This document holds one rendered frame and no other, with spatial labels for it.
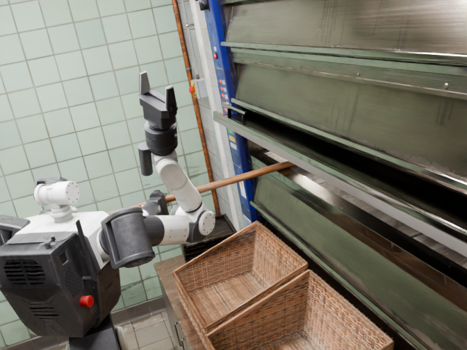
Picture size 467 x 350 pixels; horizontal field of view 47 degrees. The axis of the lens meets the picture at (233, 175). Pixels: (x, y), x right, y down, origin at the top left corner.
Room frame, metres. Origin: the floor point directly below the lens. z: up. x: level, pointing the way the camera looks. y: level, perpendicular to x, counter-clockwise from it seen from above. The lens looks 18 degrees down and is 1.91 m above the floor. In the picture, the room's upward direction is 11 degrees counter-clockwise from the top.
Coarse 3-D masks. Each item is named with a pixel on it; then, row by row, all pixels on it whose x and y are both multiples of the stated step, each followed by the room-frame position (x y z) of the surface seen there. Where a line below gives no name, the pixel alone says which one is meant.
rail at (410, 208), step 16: (240, 128) 2.07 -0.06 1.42; (272, 144) 1.74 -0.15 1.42; (304, 160) 1.50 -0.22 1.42; (320, 160) 1.43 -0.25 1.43; (336, 176) 1.32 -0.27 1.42; (352, 176) 1.26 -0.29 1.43; (368, 192) 1.17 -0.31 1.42; (384, 192) 1.12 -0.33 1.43; (400, 208) 1.05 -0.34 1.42; (416, 208) 1.00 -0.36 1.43; (432, 224) 0.95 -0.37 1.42; (448, 224) 0.91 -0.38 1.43; (464, 240) 0.86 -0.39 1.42
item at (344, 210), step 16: (256, 160) 2.41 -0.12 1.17; (272, 160) 2.33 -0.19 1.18; (288, 176) 2.07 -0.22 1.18; (304, 192) 1.91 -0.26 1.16; (320, 192) 1.83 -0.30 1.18; (336, 208) 1.66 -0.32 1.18; (352, 208) 1.63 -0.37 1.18; (352, 224) 1.57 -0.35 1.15; (368, 224) 1.49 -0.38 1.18; (384, 224) 1.47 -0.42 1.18; (384, 240) 1.39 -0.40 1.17; (400, 240) 1.35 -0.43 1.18; (416, 240) 1.34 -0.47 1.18; (400, 256) 1.32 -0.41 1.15; (416, 256) 1.25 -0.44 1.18; (432, 256) 1.24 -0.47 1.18; (432, 272) 1.19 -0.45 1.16; (448, 272) 1.15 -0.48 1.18; (464, 272) 1.13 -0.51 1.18; (448, 288) 1.13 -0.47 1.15; (464, 288) 1.07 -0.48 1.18
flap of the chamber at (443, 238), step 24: (216, 120) 2.39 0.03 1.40; (240, 120) 2.28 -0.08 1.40; (264, 120) 2.26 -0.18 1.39; (264, 144) 1.82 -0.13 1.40; (288, 144) 1.75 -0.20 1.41; (312, 144) 1.74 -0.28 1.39; (312, 168) 1.45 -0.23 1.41; (360, 168) 1.41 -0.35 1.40; (384, 168) 1.40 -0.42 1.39; (360, 192) 1.20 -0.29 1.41; (408, 192) 1.17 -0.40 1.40; (432, 192) 1.16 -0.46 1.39; (456, 192) 1.16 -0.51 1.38; (408, 216) 1.02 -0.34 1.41; (456, 216) 1.00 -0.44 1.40; (456, 240) 0.88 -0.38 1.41
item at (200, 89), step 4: (192, 80) 3.08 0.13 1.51; (196, 80) 3.05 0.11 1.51; (200, 80) 3.02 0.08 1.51; (204, 80) 3.02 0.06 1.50; (196, 84) 3.01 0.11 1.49; (200, 84) 3.02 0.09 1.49; (204, 84) 3.02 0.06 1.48; (196, 88) 3.01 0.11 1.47; (200, 88) 3.01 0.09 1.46; (204, 88) 3.02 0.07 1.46; (196, 92) 3.01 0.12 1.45; (200, 92) 3.01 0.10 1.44; (204, 92) 3.02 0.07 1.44; (196, 96) 3.03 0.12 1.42; (200, 96) 3.01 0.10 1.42; (204, 96) 3.02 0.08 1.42
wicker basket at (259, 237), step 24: (240, 240) 2.41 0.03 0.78; (264, 240) 2.33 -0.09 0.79; (192, 264) 2.34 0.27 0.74; (216, 264) 2.37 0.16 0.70; (240, 264) 2.41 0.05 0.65; (264, 264) 2.30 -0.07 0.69; (288, 264) 2.07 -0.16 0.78; (216, 288) 2.33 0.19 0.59; (240, 288) 2.29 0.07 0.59; (264, 288) 2.24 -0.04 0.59; (192, 312) 2.00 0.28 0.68; (216, 312) 2.11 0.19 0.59
